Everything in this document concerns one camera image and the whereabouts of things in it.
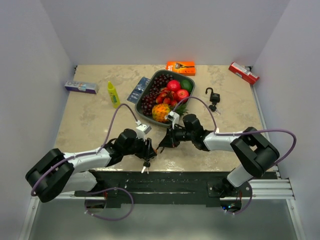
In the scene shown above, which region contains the grey fruit tray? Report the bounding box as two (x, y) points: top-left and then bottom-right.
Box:
(135, 70), (195, 128)

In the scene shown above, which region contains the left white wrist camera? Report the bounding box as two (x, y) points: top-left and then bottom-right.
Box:
(135, 120), (152, 141)

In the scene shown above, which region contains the yellow glue bottle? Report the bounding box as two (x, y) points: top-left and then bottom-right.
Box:
(107, 81), (121, 109)

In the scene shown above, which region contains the small black key bunch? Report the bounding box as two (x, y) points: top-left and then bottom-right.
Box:
(141, 161), (151, 174)

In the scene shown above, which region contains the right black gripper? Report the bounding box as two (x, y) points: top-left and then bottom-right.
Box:
(159, 123), (195, 148)

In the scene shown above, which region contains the red apple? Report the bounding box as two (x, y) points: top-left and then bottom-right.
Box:
(176, 89), (190, 104)

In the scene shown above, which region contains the black base frame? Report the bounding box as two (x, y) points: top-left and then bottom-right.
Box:
(73, 169), (278, 209)

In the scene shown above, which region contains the blue blister pack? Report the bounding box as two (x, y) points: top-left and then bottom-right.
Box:
(127, 77), (150, 104)

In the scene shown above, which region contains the red pomegranate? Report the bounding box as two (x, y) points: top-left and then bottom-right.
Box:
(166, 80), (181, 92)

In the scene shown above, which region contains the large black key bunch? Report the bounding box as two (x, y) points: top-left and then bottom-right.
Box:
(208, 105), (221, 115)

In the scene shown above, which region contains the lower purple cable loop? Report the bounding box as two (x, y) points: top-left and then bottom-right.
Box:
(84, 186), (135, 221)

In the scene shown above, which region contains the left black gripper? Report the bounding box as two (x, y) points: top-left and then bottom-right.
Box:
(122, 133), (157, 160)

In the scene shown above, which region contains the red strawberry cluster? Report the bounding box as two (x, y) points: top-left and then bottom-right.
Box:
(155, 87), (178, 107)

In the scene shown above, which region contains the orange razor box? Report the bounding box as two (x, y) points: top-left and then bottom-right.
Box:
(165, 61), (196, 76)

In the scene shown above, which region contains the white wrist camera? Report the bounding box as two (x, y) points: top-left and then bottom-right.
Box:
(135, 120), (152, 141)
(165, 111), (180, 129)

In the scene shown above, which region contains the dark red grape bunch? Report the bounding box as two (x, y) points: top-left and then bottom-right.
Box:
(139, 74), (174, 117)

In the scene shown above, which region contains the purple white toothpaste box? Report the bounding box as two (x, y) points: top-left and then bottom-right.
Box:
(64, 81), (99, 95)

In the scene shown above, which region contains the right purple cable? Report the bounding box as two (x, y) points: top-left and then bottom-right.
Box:
(172, 96), (298, 168)

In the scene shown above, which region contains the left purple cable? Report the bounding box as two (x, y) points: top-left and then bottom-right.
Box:
(30, 103), (140, 197)

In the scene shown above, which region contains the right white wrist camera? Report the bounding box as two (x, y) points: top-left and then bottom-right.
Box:
(165, 111), (180, 129)

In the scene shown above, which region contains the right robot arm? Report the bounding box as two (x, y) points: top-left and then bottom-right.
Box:
(158, 114), (280, 197)

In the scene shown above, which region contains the red white box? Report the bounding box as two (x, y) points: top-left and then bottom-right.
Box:
(228, 62), (260, 85)

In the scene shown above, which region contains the green avocado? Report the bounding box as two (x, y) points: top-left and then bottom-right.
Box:
(180, 79), (193, 93)

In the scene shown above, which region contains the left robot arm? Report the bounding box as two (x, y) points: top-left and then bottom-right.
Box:
(25, 128), (157, 203)

